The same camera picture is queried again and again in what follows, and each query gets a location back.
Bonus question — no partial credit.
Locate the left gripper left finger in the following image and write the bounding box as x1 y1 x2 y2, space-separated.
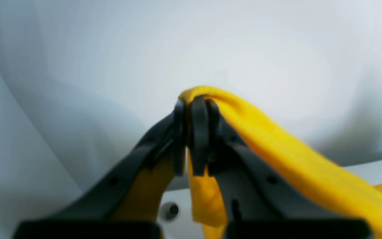
13 100 186 239

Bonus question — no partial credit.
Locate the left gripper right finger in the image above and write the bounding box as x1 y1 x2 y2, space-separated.
190 96 373 239

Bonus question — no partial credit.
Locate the yellow Smile T-shirt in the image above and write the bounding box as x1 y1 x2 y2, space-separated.
111 86 382 239

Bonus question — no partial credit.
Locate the left table grommet hole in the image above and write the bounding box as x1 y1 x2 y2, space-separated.
158 201 181 223

